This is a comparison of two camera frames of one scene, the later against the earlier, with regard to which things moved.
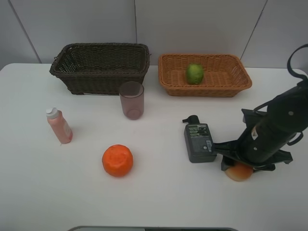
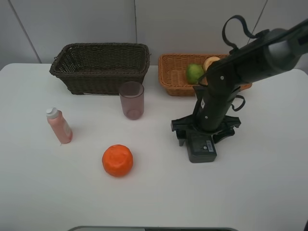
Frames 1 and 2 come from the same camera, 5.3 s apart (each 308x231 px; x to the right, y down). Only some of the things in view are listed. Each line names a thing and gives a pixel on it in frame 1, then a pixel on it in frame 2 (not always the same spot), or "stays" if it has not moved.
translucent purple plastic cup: [132, 94] stays
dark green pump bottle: [199, 140] stays
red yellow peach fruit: [240, 172] to [209, 60]
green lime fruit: [195, 73] stays
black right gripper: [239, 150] to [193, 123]
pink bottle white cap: [59, 125] stays
